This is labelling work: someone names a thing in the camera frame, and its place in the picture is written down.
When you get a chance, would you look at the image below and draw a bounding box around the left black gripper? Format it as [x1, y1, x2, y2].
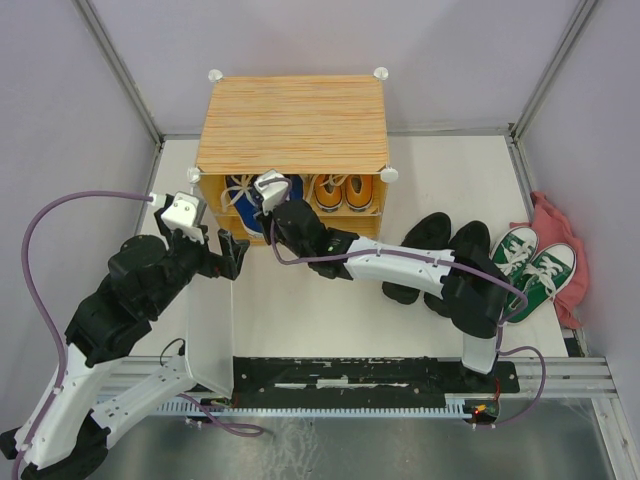
[148, 207, 251, 314]

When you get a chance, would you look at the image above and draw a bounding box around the blue sneaker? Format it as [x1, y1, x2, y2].
[220, 174, 263, 237]
[286, 174, 304, 200]

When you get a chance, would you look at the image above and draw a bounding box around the orange sneaker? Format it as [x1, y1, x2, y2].
[345, 174, 373, 212]
[304, 174, 347, 213]

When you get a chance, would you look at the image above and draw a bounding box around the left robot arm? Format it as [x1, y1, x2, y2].
[1, 230, 249, 479]

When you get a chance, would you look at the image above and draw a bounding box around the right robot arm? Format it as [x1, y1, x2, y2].
[256, 199, 515, 391]

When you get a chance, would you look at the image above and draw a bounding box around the front left cabinet connector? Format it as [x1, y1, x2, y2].
[187, 167, 202, 185]

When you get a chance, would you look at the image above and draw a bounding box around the wood pattern shoe cabinet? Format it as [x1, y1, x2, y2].
[196, 75, 390, 244]

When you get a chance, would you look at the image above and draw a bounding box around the front right cabinet connector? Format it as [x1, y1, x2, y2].
[379, 167, 399, 184]

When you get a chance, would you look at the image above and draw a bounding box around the white cabinet corner connector left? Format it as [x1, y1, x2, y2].
[208, 69, 224, 84]

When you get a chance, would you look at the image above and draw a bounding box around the white cabinet corner connector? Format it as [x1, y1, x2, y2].
[373, 67, 389, 82]
[208, 69, 224, 84]

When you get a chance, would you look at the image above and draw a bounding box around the black shoe left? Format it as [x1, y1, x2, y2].
[382, 212, 451, 305]

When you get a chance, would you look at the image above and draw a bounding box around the white cabinet corner connector right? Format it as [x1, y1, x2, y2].
[373, 67, 389, 82]

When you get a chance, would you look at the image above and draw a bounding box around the green sneaker left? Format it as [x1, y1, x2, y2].
[491, 226, 539, 284]

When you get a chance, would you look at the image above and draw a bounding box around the green sneaker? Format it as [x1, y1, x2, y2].
[491, 226, 539, 284]
[504, 243, 577, 324]

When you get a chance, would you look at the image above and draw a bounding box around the pink cloth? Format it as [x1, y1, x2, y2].
[509, 191, 590, 330]

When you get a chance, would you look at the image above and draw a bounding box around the green sneaker right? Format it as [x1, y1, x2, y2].
[504, 243, 577, 324]

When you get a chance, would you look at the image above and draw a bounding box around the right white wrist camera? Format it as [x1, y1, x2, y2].
[253, 169, 292, 214]

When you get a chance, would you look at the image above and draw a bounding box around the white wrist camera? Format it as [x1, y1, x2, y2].
[253, 169, 292, 214]
[160, 191, 205, 244]

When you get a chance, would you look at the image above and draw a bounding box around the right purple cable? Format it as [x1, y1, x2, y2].
[257, 177, 546, 431]

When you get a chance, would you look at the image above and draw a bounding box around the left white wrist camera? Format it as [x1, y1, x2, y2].
[160, 191, 205, 244]

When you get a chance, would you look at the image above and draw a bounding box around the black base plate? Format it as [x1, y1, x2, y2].
[233, 357, 520, 408]

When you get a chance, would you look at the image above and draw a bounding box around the white cable duct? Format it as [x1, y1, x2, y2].
[139, 397, 476, 416]

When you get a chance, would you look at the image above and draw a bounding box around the left aluminium frame post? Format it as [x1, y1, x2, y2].
[71, 0, 164, 145]

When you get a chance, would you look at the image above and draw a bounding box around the aluminium frame post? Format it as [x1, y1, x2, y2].
[71, 0, 164, 145]
[510, 0, 601, 143]

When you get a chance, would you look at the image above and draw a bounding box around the aluminium rail frame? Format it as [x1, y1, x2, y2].
[520, 123, 639, 479]

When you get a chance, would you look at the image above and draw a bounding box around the right aluminium frame post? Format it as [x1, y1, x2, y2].
[510, 0, 601, 143]

